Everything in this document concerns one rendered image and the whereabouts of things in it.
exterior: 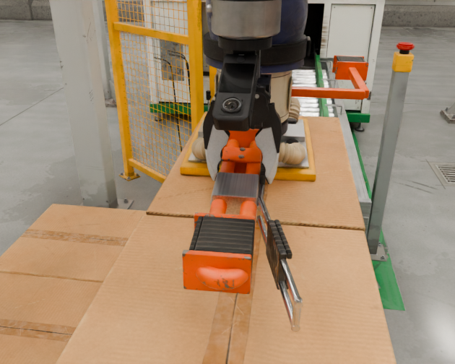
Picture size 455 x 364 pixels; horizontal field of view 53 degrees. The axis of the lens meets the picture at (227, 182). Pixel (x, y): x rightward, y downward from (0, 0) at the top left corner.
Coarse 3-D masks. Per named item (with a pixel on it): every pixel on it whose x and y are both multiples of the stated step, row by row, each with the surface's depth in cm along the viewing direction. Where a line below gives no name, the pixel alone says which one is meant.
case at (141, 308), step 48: (144, 240) 76; (288, 240) 76; (336, 240) 76; (144, 288) 65; (336, 288) 65; (96, 336) 57; (144, 336) 57; (192, 336) 57; (240, 336) 57; (288, 336) 57; (336, 336) 57; (384, 336) 57
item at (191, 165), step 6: (204, 114) 125; (198, 126) 117; (198, 138) 109; (186, 156) 101; (192, 156) 100; (186, 162) 98; (192, 162) 98; (198, 162) 98; (204, 162) 98; (180, 168) 97; (186, 168) 96; (192, 168) 96; (198, 168) 96; (204, 168) 96; (186, 174) 97; (192, 174) 97; (198, 174) 97; (204, 174) 97
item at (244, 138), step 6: (258, 126) 82; (234, 132) 78; (240, 132) 78; (246, 132) 78; (252, 132) 78; (234, 138) 79; (240, 138) 79; (246, 138) 78; (252, 138) 78; (240, 144) 79; (246, 144) 79; (222, 150) 80
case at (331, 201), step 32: (320, 128) 124; (320, 160) 104; (160, 192) 91; (192, 192) 91; (288, 192) 91; (320, 192) 91; (352, 192) 91; (288, 224) 81; (320, 224) 80; (352, 224) 80
